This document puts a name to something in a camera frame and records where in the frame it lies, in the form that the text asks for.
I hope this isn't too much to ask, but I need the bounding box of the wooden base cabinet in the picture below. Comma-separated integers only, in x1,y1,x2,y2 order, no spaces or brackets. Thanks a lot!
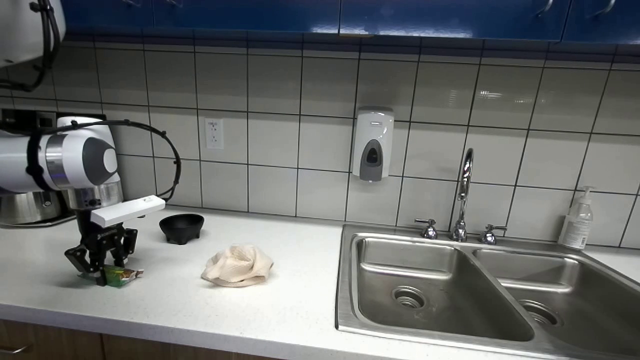
0,317,283,360

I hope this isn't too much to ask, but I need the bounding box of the clear soap bottle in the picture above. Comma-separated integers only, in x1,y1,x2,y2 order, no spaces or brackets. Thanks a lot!
557,185,596,252

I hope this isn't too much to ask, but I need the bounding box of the white wall soap dispenser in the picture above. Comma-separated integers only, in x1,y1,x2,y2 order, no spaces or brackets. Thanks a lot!
350,108,396,183

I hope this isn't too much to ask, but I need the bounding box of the chrome faucet handle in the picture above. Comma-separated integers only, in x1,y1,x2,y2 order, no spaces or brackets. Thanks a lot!
481,222,510,245
413,216,443,242

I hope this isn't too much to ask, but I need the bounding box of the blue wall cabinet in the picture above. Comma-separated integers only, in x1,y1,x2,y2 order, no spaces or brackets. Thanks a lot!
58,0,640,45

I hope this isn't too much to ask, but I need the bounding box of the beige crumpled cloth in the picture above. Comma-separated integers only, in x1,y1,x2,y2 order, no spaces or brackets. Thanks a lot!
199,242,278,290

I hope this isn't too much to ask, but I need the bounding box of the metal wall cabinet handle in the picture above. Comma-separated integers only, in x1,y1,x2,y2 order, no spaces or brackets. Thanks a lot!
530,0,557,20
593,0,621,18

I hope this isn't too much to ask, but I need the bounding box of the green granola bar packet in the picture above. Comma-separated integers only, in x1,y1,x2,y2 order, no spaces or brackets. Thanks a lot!
102,264,144,290

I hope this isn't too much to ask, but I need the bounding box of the stainless steel double sink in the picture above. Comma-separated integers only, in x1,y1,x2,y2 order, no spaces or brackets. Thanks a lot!
335,222,640,360

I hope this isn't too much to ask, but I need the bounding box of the chrome faucet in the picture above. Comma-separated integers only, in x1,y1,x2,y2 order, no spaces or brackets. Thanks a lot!
449,145,479,244

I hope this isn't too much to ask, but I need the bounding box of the black bowl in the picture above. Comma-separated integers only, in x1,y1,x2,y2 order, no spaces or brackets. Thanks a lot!
156,212,208,245

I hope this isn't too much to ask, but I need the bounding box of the white wall outlet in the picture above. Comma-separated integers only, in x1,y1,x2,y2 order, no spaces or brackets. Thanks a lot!
203,115,228,151

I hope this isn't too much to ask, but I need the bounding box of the steel coffee carafe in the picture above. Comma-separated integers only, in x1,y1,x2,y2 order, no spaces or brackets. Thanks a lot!
0,187,71,227

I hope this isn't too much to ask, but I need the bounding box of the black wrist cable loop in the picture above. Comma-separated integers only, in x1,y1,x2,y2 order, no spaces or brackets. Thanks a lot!
98,117,185,204

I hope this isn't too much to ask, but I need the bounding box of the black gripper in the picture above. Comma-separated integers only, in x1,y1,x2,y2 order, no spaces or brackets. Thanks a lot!
63,210,140,285

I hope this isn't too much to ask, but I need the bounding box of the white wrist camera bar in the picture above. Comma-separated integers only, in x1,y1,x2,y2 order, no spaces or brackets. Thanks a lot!
88,194,168,230

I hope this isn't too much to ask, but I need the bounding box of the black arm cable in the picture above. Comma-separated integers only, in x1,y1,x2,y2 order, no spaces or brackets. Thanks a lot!
0,0,64,93

